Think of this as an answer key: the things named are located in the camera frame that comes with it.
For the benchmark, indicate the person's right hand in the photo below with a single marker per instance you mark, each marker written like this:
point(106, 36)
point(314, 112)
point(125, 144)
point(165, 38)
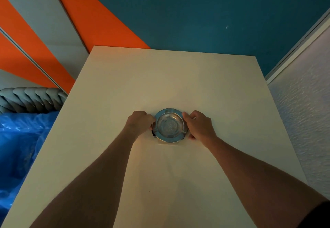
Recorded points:
point(199, 128)

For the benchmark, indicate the person's left hand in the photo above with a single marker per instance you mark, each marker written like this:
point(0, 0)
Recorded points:
point(139, 123)

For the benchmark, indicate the person's right thumb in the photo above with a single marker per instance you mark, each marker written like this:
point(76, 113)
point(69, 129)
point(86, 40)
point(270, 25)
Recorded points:
point(186, 119)

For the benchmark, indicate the person's left fingers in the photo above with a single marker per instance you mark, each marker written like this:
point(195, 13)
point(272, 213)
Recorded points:
point(152, 122)

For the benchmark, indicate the round metal recessed spotlight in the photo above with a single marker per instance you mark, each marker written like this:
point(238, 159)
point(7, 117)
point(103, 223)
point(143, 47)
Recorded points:
point(169, 126)

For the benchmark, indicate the person's left forearm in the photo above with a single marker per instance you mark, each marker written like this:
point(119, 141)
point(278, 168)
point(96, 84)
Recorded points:
point(90, 184)

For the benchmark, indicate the person's right forearm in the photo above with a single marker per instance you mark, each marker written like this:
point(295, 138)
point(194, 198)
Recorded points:
point(260, 184)

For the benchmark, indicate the grey braided cushion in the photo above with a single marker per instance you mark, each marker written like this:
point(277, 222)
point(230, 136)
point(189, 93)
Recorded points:
point(31, 98)

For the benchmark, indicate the blue plastic sheet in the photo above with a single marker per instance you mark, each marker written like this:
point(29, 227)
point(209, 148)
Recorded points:
point(19, 147)

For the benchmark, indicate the black sleeve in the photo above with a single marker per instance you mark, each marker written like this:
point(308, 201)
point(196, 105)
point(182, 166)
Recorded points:
point(315, 216)

